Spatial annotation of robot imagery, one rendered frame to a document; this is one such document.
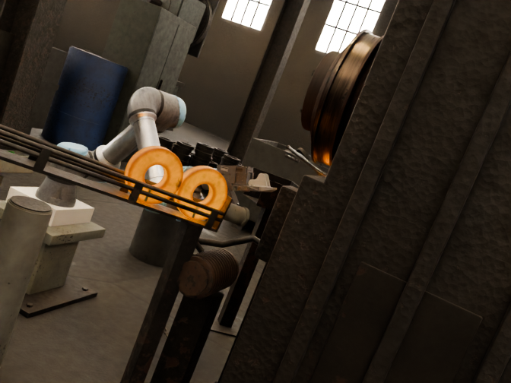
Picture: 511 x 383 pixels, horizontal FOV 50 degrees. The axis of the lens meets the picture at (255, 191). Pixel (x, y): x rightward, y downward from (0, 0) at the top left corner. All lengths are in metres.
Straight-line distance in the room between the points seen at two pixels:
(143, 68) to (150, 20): 0.43
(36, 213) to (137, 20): 3.98
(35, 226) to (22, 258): 0.10
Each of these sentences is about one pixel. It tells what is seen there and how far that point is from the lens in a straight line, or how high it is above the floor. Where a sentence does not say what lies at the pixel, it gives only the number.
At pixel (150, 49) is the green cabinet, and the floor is 1.12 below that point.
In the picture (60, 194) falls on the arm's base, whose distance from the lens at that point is 2.21.
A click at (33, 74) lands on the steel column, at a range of 4.62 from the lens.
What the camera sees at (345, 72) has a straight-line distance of 1.69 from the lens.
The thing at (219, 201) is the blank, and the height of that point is 0.70.
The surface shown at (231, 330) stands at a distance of 2.58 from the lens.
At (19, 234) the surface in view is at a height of 0.45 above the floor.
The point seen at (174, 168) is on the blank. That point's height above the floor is 0.76.
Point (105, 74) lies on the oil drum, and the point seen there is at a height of 0.76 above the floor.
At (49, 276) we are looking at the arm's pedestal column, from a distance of 2.31.
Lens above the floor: 0.99
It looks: 8 degrees down
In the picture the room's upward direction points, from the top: 21 degrees clockwise
